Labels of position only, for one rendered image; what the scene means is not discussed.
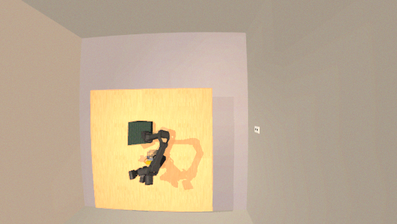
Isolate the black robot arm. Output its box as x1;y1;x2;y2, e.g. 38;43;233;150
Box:
139;130;170;185

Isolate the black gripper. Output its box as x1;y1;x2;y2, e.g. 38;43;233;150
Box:
128;165;147;180

